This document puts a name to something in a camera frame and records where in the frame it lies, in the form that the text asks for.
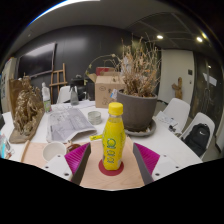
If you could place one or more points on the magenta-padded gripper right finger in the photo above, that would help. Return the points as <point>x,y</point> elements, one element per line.
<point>148,158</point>

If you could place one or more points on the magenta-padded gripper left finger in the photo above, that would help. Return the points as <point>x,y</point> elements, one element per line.
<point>75,158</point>

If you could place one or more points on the yellow drink bottle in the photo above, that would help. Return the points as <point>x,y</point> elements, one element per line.
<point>113,140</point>

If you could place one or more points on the grey plant saucer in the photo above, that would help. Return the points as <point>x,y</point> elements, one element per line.
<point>146,131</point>

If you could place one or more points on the small yellow marker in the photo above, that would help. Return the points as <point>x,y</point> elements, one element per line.
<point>96,137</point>

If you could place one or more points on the beige canvas table mat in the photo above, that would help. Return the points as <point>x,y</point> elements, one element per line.
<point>96,180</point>

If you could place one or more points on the printed newspaper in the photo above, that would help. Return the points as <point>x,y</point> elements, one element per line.
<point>68,125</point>

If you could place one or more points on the flat round red coaster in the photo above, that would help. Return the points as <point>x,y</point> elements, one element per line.
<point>111,172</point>

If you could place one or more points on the white paper sheets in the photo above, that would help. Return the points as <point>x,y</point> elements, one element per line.
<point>165,119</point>

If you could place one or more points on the dried plant in grey pot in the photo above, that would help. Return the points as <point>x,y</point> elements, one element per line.
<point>137,110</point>

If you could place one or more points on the black backpack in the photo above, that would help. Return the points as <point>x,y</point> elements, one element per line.
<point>196,140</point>

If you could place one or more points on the white chair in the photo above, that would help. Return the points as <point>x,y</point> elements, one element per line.
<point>178,110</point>
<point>63,95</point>
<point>206,120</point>

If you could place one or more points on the clear bottle with green label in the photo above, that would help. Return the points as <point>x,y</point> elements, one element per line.
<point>46,98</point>

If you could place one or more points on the brown relief sculpture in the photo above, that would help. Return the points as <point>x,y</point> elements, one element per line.
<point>26,110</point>

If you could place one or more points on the cardboard box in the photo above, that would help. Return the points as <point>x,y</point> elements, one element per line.
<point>105,90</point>

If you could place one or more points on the wooden figure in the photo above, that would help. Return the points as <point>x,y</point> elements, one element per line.
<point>177,88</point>

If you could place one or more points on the wooden easel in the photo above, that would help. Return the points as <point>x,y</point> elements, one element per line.
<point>58,81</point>

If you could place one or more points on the black flat box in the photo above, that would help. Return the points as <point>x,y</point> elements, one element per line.
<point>1,121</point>

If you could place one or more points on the red box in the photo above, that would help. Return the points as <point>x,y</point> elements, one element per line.
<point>105,70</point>

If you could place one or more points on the white cabinet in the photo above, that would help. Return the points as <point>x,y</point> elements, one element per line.
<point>8,80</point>

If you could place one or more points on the round ceiling downlight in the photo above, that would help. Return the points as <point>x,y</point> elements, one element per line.
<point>199,39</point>
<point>160,37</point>

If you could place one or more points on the long ceiling light strip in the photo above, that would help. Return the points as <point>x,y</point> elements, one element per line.
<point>60,6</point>

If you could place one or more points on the black wall screen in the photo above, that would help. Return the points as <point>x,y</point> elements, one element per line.
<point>36,60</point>

